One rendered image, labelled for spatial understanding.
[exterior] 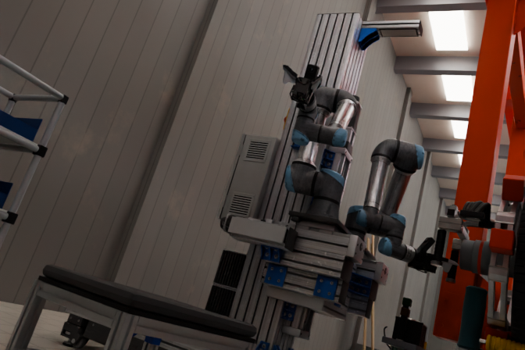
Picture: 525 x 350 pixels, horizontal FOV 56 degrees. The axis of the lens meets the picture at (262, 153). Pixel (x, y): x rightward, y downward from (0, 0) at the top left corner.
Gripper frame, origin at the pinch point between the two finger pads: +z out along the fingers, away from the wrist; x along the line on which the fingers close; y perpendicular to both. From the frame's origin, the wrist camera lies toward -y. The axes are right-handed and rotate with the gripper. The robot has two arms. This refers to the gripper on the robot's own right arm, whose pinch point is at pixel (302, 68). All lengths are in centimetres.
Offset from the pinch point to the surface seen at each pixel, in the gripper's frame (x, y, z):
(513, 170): -124, -113, -295
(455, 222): -70, 21, -50
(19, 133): 100, 61, -5
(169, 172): 152, 13, -238
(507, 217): -85, 17, -37
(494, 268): -86, 36, -37
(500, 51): -70, -102, -110
